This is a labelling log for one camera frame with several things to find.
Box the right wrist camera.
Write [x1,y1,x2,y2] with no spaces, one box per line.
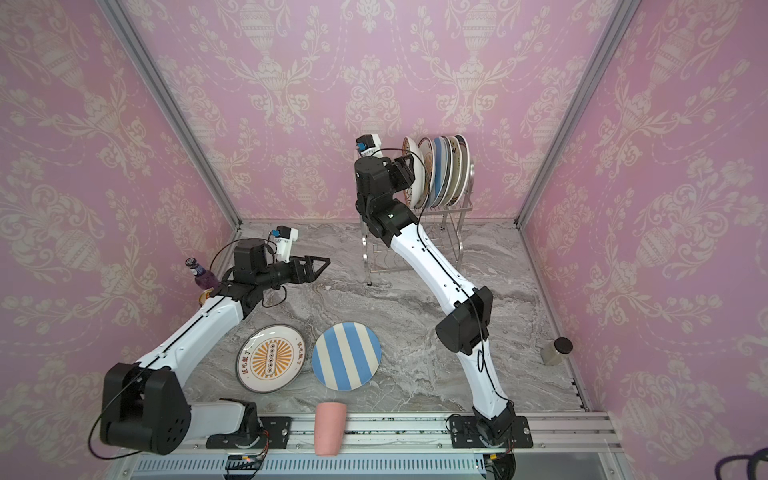
[355,134,382,158]

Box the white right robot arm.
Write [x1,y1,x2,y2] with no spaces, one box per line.
[354,156,517,446]

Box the cream floral painted plate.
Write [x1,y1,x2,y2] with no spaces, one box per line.
[451,135,469,205]

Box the pink cup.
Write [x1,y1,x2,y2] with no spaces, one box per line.
[314,402,347,457]

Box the green red rimmed white plate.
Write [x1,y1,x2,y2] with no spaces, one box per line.
[456,135,471,201]

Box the blue cream striped plate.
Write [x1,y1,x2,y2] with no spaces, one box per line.
[430,136,449,208]
[312,322,382,392]

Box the blue cream striped plate front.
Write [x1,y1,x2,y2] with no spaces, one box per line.
[312,322,382,392]

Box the black white flower pattern plate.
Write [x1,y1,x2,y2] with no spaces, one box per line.
[402,136,426,210]

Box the aluminium front rail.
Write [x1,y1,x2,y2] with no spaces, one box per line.
[105,412,633,479]

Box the orange sunburst plate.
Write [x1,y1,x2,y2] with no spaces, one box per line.
[236,324,306,394]
[417,137,435,209]

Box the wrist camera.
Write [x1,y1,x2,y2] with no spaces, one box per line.
[355,134,382,158]
[271,225,298,262]

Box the stainless steel dish rack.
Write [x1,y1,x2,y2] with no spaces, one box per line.
[360,193,472,285]

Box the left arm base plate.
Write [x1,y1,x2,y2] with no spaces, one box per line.
[206,416,292,450]

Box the purple drink bottle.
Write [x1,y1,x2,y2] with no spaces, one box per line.
[185,257,220,291]

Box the green drink can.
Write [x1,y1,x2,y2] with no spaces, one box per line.
[198,288,214,306]

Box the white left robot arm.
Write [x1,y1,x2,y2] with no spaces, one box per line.
[88,239,331,456]

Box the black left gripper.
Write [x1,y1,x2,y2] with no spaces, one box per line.
[254,255,329,292]

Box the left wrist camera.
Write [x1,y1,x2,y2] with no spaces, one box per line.
[271,225,298,262]

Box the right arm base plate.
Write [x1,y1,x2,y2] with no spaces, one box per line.
[445,414,534,449]

